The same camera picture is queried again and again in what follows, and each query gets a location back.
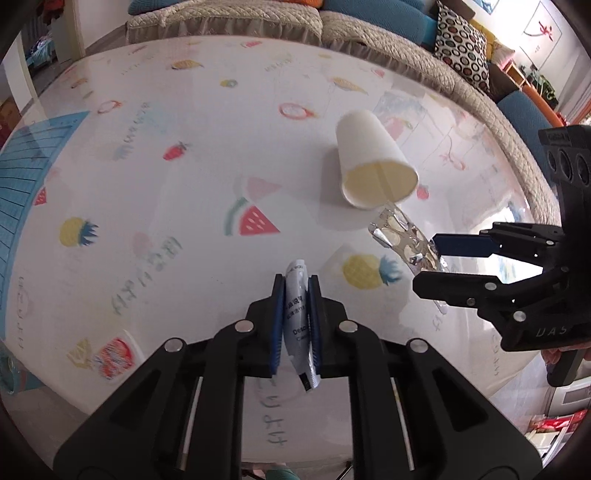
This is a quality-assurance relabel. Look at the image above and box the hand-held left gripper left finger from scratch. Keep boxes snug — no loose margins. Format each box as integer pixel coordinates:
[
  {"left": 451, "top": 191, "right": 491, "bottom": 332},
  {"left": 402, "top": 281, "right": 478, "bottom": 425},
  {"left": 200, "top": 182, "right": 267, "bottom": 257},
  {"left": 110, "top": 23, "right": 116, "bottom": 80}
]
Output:
[{"left": 53, "top": 273, "right": 286, "bottom": 480}]

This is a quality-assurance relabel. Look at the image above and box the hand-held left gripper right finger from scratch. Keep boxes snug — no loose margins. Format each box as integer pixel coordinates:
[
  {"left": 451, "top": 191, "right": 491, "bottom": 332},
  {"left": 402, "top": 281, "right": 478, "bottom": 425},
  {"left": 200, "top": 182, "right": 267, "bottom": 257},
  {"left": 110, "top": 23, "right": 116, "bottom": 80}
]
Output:
[{"left": 309, "top": 274, "right": 542, "bottom": 480}]

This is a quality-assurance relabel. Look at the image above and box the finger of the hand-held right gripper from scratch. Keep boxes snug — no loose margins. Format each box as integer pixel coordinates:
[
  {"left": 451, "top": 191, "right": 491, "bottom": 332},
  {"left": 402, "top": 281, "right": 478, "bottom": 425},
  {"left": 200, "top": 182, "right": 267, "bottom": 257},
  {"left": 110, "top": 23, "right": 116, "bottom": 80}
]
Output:
[
  {"left": 412, "top": 264, "right": 572, "bottom": 334},
  {"left": 431, "top": 222, "right": 567, "bottom": 267}
]

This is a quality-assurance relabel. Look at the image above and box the white printed sachet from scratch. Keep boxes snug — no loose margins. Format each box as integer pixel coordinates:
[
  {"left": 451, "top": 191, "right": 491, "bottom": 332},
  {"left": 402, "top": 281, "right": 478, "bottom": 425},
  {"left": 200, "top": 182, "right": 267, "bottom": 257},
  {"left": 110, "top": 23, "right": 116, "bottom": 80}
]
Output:
[{"left": 283, "top": 259, "right": 321, "bottom": 393}]

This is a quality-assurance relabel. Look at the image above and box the oval-cell foil blister pack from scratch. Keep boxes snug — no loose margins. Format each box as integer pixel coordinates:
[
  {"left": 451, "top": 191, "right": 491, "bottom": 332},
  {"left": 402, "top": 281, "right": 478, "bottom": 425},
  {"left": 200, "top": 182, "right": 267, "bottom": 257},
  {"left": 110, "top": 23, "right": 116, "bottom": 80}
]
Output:
[{"left": 368, "top": 204, "right": 451, "bottom": 315}]

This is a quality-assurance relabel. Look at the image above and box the blue sofa cushion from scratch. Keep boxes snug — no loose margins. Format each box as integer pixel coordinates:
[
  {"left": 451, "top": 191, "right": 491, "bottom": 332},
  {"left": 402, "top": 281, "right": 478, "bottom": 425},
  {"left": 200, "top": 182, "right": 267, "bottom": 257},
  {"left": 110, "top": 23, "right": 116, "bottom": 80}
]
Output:
[
  {"left": 323, "top": 0, "right": 437, "bottom": 47},
  {"left": 499, "top": 90, "right": 555, "bottom": 134},
  {"left": 129, "top": 0, "right": 185, "bottom": 14}
]

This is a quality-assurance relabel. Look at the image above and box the sofa with beige woven cover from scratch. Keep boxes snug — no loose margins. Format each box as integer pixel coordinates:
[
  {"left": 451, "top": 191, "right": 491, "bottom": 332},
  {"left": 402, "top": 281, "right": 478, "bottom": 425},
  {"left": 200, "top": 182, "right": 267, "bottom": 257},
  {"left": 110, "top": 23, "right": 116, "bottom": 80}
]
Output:
[{"left": 127, "top": 0, "right": 561, "bottom": 222}]

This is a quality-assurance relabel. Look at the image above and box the white paper cup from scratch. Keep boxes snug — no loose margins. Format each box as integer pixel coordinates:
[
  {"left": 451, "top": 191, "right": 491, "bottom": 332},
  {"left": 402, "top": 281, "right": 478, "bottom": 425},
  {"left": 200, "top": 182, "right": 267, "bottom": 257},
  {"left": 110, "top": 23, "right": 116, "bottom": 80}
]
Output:
[{"left": 335, "top": 110, "right": 420, "bottom": 210}]

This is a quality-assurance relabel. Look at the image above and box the wooden side shelf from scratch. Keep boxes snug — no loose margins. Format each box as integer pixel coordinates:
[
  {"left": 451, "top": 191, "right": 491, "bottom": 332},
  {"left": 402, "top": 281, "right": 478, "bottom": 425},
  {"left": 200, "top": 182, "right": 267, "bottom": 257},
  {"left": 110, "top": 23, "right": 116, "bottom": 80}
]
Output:
[{"left": 505, "top": 60, "right": 532, "bottom": 88}]

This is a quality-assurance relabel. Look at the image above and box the white box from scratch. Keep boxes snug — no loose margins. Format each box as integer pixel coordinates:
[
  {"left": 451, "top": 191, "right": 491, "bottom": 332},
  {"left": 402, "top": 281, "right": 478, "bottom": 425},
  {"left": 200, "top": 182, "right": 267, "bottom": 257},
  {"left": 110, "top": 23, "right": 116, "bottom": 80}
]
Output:
[{"left": 549, "top": 385, "right": 591, "bottom": 414}]

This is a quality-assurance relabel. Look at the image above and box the fruit print tablecloth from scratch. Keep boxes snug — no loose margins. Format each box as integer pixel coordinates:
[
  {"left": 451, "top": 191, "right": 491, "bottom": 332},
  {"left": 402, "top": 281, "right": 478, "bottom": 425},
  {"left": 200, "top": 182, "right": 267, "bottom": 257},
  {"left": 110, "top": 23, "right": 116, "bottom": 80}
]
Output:
[{"left": 0, "top": 34, "right": 561, "bottom": 467}]

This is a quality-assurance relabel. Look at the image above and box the red packet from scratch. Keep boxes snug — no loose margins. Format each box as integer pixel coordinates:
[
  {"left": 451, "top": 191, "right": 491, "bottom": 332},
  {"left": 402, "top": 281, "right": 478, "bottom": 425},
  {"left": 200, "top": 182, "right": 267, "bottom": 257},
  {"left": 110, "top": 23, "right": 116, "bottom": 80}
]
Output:
[{"left": 526, "top": 411, "right": 587, "bottom": 437}]

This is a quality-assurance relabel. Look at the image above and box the pink striped pillow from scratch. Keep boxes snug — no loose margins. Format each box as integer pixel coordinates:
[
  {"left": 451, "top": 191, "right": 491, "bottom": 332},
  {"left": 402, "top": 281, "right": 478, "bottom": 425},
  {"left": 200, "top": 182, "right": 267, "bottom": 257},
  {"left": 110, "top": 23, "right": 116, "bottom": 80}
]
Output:
[{"left": 489, "top": 41, "right": 515, "bottom": 65}]

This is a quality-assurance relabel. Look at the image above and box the black circle patterned pillow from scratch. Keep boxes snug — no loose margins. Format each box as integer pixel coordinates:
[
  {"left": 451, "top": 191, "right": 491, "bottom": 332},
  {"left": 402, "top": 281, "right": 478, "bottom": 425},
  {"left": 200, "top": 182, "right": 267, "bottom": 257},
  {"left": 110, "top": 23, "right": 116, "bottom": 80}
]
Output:
[{"left": 434, "top": 2, "right": 490, "bottom": 90}]

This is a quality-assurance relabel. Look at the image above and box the blue lined chart sheet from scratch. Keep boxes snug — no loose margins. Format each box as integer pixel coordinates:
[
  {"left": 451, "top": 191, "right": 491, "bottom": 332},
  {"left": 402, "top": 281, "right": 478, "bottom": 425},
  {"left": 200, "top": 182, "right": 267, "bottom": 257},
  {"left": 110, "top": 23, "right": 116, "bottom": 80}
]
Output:
[{"left": 0, "top": 111, "right": 89, "bottom": 287}]

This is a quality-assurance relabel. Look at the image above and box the white wall picture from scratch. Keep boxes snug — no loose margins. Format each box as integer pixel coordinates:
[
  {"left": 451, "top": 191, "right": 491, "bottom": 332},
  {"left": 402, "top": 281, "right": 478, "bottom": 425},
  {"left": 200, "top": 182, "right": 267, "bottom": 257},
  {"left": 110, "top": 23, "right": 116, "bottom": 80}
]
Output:
[{"left": 524, "top": 0, "right": 566, "bottom": 56}]

